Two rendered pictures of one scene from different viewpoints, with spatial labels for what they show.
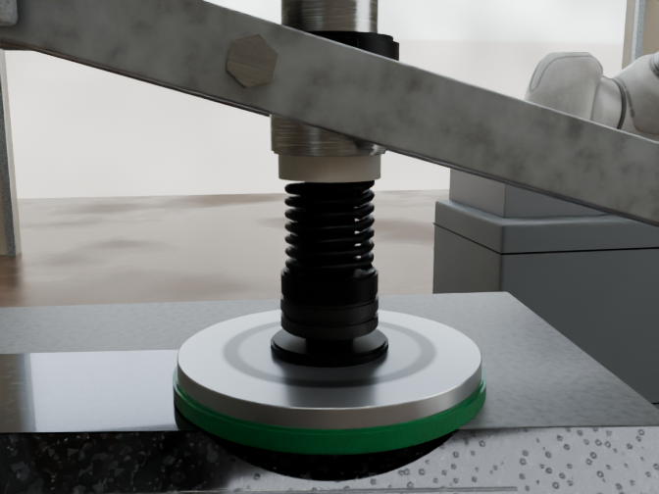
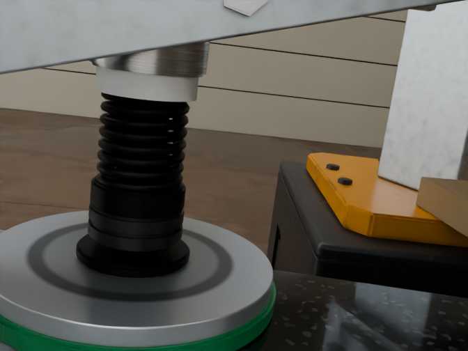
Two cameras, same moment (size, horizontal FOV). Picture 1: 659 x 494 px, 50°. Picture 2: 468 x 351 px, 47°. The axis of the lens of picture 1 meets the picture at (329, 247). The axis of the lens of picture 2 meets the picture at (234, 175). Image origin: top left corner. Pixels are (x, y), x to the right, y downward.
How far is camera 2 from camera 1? 0.86 m
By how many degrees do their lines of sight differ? 155
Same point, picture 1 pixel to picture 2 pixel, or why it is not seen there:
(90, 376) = (364, 333)
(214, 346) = (241, 271)
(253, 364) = (207, 248)
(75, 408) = (345, 297)
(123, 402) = (310, 297)
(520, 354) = not seen: outside the picture
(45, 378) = (407, 338)
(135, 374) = (319, 329)
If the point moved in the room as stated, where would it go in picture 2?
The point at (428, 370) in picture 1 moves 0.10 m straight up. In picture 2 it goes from (75, 223) to (81, 105)
